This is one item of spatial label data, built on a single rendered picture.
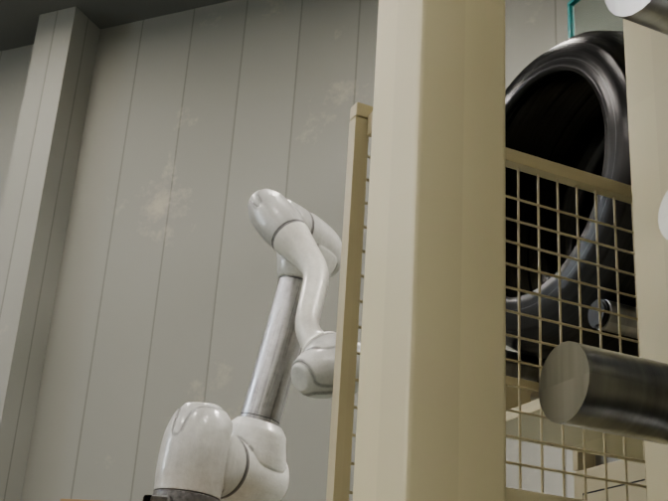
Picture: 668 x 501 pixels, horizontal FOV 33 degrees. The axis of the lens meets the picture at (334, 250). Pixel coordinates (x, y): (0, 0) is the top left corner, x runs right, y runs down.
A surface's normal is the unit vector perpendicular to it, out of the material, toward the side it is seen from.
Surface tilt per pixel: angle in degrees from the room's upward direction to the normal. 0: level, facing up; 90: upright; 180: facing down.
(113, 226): 90
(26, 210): 90
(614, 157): 92
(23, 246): 90
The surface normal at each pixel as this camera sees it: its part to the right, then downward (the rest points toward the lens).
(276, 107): -0.40, -0.38
